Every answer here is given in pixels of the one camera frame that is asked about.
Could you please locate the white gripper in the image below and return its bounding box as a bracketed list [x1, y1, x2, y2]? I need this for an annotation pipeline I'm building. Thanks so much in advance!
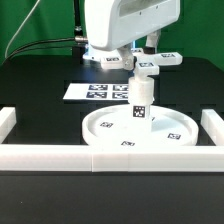
[84, 0, 180, 70]

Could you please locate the white cross-shaped table base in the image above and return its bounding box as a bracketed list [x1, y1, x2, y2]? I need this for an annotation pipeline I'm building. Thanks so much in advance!
[100, 48, 183, 76]

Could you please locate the white round table top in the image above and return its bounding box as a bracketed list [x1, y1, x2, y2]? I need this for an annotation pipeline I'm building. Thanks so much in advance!
[82, 104, 199, 149]

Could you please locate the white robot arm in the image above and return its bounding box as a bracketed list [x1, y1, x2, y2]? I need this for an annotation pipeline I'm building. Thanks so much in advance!
[84, 0, 180, 70]

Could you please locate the white marker sheet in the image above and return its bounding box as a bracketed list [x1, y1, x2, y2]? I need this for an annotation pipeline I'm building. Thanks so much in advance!
[63, 83, 128, 101]

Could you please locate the black cable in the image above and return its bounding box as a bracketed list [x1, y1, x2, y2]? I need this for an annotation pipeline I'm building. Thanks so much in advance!
[1, 36, 88, 66]

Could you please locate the white U-shaped fence frame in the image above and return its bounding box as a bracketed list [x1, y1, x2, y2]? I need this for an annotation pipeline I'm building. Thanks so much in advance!
[0, 107, 224, 172]

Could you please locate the grey cable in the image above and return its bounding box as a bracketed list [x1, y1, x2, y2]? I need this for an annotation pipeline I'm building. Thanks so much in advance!
[4, 0, 42, 60]

